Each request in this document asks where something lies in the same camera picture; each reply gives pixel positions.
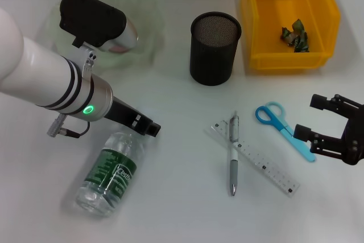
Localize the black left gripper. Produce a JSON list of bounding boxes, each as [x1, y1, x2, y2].
[[105, 96, 162, 138]]

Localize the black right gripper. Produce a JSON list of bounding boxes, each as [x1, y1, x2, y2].
[[294, 93, 364, 167]]

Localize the blue teal scissors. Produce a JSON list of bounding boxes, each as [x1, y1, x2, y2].
[[255, 101, 317, 163]]

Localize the clear water bottle green label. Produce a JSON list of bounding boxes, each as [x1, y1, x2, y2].
[[74, 131, 146, 218]]

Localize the clear plastic ruler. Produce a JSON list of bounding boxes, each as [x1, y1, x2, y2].
[[210, 120, 301, 197]]

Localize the pink peach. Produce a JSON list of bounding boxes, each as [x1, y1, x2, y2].
[[107, 44, 130, 54]]

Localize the grey white ballpoint pen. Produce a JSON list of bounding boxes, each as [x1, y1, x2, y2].
[[229, 110, 240, 197]]

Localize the green plastic wrapper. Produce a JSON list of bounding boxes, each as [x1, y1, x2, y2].
[[280, 18, 310, 53]]

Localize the black mesh pen holder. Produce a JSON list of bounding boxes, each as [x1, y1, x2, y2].
[[189, 11, 242, 87]]

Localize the green glass fruit plate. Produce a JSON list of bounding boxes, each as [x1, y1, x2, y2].
[[47, 0, 167, 70]]

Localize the yellow plastic bin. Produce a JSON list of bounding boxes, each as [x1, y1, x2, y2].
[[240, 0, 341, 71]]

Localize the left arm connector cable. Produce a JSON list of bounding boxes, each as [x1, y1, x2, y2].
[[47, 113, 91, 139]]

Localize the left wrist camera silver box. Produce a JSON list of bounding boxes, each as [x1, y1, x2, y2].
[[58, 0, 140, 55]]

